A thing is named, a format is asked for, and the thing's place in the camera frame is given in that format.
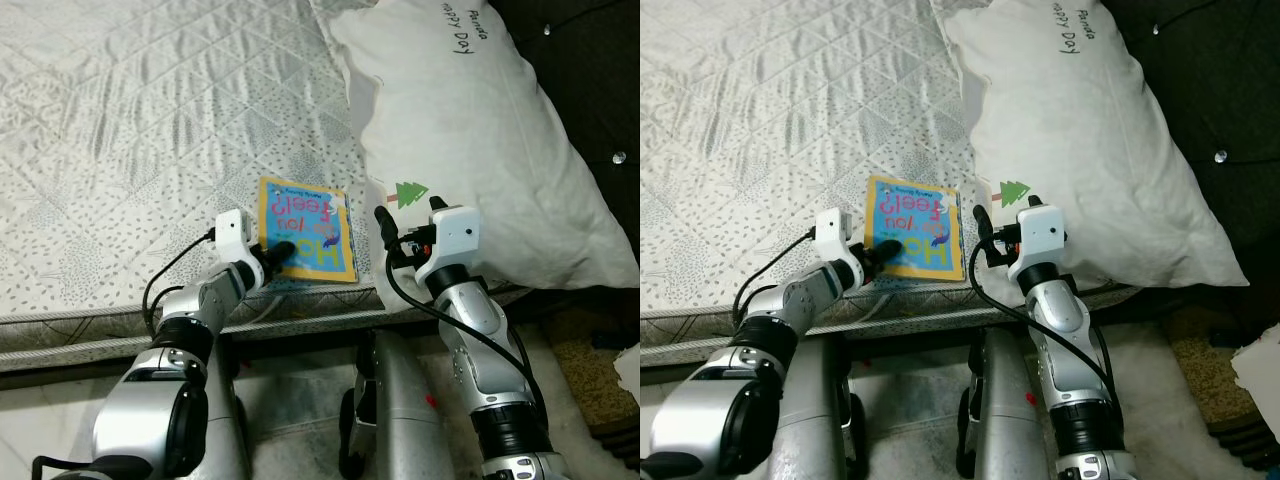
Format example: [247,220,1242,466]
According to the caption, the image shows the white paper sheet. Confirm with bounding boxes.
[1232,345,1280,423]

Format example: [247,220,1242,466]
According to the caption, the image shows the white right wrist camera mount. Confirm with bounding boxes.
[415,205,482,287]
[1008,203,1070,287]

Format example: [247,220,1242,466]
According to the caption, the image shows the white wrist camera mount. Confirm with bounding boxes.
[415,205,482,287]
[815,207,868,271]
[1008,203,1070,287]
[215,208,264,271]

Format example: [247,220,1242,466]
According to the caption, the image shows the black tufted headboard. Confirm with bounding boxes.
[490,0,641,291]
[1100,0,1280,326]

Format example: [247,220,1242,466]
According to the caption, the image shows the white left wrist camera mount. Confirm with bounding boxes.
[215,208,264,271]
[815,207,868,271]

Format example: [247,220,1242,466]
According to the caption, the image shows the brown speckled floor mat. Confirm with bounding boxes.
[545,305,641,443]
[1165,305,1280,443]

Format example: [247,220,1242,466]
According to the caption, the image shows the silver right robot leg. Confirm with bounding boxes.
[958,328,1053,480]
[340,330,458,480]

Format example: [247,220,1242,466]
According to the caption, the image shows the silver left robot leg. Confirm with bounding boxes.
[775,335,853,480]
[205,335,253,480]

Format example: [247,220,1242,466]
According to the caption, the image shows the silver robot leg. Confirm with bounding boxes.
[340,330,458,480]
[205,335,253,480]
[775,335,853,480]
[958,328,1053,480]

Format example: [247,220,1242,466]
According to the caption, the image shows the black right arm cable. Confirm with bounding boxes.
[968,255,1116,396]
[384,255,533,403]

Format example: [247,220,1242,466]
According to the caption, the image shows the white quilted mattress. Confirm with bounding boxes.
[0,0,531,376]
[640,0,1141,376]

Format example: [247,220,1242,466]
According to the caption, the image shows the yellow blue picture book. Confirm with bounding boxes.
[257,175,359,286]
[863,175,966,283]

